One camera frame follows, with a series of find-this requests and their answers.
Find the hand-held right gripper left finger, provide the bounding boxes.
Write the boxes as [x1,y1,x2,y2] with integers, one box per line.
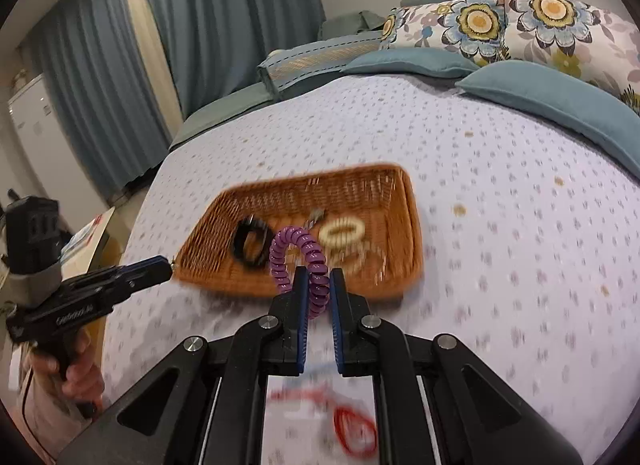
[57,266,311,465]

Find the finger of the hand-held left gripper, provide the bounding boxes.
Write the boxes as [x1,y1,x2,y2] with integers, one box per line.
[116,272,172,293]
[124,255,175,280]

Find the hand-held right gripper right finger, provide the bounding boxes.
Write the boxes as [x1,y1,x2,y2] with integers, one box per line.
[328,267,584,465]

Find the purple spiral hair tie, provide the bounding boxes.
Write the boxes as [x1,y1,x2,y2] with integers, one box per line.
[269,226,332,320]

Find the cream spiral hair tie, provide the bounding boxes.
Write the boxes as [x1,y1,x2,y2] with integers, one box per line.
[319,215,366,249]

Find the black hair tie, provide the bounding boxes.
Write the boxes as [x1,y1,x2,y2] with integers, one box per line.
[232,218,274,271]

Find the red string bracelet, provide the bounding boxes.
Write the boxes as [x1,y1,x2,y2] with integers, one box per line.
[269,384,379,459]

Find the brown wicker basket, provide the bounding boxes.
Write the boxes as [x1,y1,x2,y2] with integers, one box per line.
[172,162,426,299]

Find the person's left forearm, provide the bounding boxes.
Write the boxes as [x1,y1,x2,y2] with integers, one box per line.
[12,360,98,462]

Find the person's left hand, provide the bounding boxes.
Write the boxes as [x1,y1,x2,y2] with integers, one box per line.
[29,330,107,408]

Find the wooden nightstand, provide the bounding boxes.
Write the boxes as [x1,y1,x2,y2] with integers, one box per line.
[59,207,124,273]

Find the red and white paper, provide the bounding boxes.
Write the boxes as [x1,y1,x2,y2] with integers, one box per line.
[62,212,107,258]

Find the white cabinet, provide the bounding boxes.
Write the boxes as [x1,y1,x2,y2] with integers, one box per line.
[7,72,74,207]

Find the blue curtain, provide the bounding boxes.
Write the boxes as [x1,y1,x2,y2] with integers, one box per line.
[24,0,172,207]
[137,0,327,122]

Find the cream sheer curtain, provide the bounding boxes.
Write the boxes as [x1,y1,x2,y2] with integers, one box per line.
[120,0,184,147]

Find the striped sofa throw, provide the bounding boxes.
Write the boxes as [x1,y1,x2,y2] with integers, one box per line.
[257,30,387,94]

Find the small blue pillow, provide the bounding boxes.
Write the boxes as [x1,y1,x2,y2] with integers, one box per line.
[344,48,482,79]

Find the folded grey-green cloth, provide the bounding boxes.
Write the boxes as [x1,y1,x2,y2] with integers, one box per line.
[320,10,389,39]

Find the large blue pillow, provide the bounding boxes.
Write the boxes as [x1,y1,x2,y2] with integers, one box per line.
[455,60,640,172]

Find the floral pillow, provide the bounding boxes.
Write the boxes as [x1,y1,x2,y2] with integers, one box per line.
[502,0,640,113]
[380,0,509,67]

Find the black cable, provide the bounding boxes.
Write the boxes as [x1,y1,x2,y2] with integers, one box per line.
[19,370,57,458]

